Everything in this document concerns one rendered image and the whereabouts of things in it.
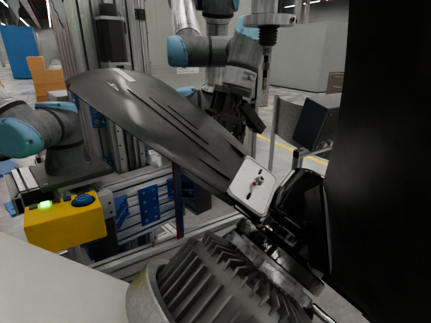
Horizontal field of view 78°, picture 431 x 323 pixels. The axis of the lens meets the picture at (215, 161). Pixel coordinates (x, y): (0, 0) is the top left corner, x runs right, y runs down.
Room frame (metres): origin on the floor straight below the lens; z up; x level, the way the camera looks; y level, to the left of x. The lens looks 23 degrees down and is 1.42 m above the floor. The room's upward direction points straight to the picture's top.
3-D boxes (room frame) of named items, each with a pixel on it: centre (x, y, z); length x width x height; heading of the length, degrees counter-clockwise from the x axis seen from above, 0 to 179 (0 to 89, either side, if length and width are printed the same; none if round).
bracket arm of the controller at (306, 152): (1.05, -0.42, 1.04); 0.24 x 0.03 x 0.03; 122
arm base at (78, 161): (0.87, 0.52, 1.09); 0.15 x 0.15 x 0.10
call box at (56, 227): (0.56, 0.37, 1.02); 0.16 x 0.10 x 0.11; 122
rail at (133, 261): (0.77, 0.03, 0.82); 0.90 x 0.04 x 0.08; 122
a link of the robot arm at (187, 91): (1.20, 0.14, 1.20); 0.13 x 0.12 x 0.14; 99
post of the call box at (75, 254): (0.56, 0.37, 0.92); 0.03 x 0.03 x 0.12; 32
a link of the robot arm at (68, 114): (0.86, 0.52, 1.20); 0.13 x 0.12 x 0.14; 172
